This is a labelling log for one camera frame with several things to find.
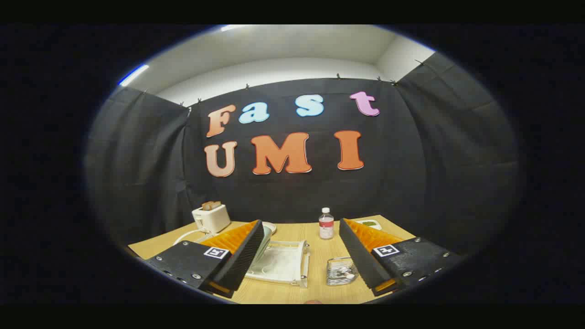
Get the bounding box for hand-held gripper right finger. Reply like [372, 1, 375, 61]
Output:
[339, 218, 462, 297]

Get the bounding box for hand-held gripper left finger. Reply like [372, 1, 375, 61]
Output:
[145, 220, 266, 299]

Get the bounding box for metal wire basket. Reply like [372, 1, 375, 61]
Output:
[326, 257, 359, 287]

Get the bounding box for white wire dish rack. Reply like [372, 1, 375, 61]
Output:
[173, 228, 311, 288]

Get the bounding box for clear plastic water bottle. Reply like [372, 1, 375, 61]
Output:
[319, 207, 335, 240]

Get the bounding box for white toaster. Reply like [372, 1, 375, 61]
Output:
[192, 204, 231, 234]

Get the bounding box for long ceiling light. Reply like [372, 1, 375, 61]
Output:
[119, 64, 150, 86]

